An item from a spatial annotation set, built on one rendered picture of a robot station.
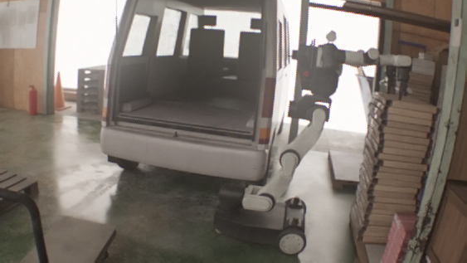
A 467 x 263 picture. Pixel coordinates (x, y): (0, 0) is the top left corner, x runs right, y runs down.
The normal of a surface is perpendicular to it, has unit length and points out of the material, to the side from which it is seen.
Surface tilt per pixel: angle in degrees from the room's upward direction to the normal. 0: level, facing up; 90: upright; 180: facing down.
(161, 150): 88
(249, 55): 93
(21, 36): 90
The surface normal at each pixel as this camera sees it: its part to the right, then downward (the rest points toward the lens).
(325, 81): -0.19, 0.38
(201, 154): -0.17, 0.13
